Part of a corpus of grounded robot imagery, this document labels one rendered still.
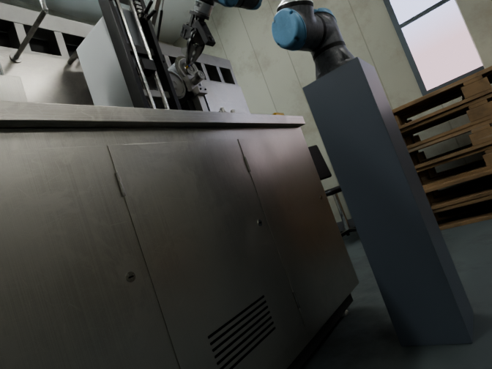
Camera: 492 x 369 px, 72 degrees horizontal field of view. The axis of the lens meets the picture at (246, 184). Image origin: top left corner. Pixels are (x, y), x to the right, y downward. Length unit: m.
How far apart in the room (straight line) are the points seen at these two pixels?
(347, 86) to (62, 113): 0.80
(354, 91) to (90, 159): 0.78
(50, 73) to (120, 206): 0.95
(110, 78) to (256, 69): 3.15
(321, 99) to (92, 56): 0.90
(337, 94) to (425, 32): 2.68
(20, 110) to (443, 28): 3.49
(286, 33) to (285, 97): 3.03
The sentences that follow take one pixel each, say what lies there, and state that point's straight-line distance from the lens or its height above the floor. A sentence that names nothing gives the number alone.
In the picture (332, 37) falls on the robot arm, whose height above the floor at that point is 1.02.
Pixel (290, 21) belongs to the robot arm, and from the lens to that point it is 1.15.
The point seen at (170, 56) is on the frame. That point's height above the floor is 1.58.
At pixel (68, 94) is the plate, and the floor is 1.27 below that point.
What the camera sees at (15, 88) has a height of 1.13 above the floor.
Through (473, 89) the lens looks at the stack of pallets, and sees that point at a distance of 2.64.
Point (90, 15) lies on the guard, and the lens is 1.94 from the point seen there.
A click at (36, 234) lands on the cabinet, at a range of 0.71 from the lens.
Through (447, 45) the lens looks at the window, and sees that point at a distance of 3.74.
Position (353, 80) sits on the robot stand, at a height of 0.84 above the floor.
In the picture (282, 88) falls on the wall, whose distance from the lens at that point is 4.20.
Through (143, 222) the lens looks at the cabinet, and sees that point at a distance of 0.81.
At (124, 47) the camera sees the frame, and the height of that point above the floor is 1.19.
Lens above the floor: 0.56
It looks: 5 degrees up
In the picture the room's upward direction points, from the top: 20 degrees counter-clockwise
